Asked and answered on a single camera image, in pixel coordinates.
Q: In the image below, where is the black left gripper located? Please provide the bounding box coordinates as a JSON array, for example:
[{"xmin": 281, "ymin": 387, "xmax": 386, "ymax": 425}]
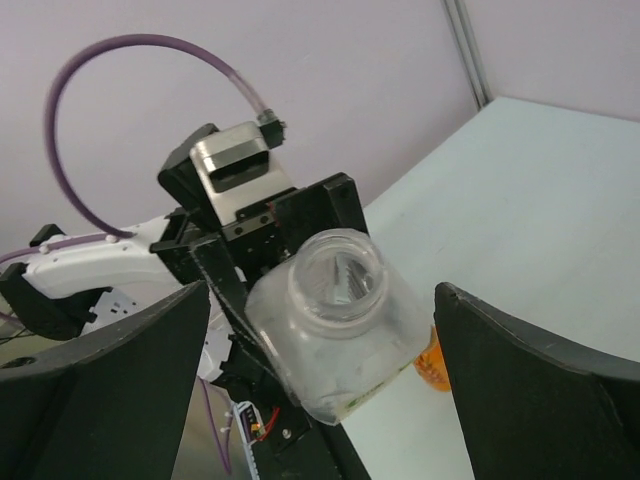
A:
[{"xmin": 149, "ymin": 173, "xmax": 368, "ymax": 405}]

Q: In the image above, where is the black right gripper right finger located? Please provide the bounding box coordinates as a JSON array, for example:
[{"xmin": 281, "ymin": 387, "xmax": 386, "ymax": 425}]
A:
[{"xmin": 434, "ymin": 283, "xmax": 639, "ymax": 479}]

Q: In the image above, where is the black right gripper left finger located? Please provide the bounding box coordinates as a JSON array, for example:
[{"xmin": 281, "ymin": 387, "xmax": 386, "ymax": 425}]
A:
[{"xmin": 1, "ymin": 282, "xmax": 210, "ymax": 479}]

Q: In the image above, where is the square clear NFC juice bottle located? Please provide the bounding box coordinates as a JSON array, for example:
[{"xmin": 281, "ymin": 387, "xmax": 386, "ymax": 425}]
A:
[{"xmin": 245, "ymin": 229, "xmax": 432, "ymax": 425}]

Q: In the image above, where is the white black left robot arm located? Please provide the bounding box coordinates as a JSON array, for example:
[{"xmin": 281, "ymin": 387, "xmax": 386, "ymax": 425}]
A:
[{"xmin": 1, "ymin": 120, "xmax": 366, "ymax": 443}]

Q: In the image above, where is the small orange juice bottle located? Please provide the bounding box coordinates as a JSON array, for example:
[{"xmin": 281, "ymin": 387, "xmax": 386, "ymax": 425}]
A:
[{"xmin": 413, "ymin": 325, "xmax": 451, "ymax": 392}]

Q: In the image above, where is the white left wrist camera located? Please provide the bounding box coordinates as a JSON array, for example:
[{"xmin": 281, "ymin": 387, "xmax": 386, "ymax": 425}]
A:
[{"xmin": 190, "ymin": 121, "xmax": 294, "ymax": 226}]

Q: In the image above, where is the white slotted cable duct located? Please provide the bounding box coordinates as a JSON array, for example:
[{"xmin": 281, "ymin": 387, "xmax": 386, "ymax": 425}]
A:
[{"xmin": 233, "ymin": 401, "xmax": 264, "ymax": 480}]

